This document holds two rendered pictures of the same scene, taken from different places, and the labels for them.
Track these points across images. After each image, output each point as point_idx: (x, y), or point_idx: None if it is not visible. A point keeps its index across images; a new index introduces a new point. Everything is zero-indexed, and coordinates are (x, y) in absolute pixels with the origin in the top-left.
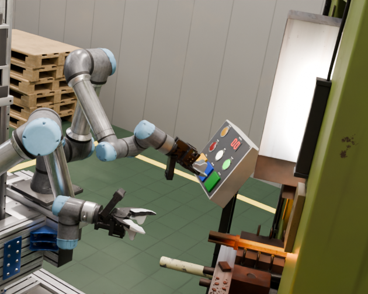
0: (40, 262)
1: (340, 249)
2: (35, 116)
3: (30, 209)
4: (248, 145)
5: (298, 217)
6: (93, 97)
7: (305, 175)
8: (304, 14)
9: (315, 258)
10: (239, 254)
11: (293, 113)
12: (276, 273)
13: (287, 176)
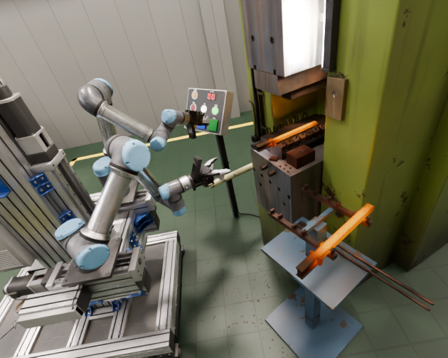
0: (146, 235)
1: (399, 91)
2: (119, 145)
3: (118, 212)
4: (222, 91)
5: (345, 94)
6: (123, 114)
7: (335, 67)
8: None
9: (387, 106)
10: (281, 146)
11: (297, 35)
12: (304, 143)
13: (296, 83)
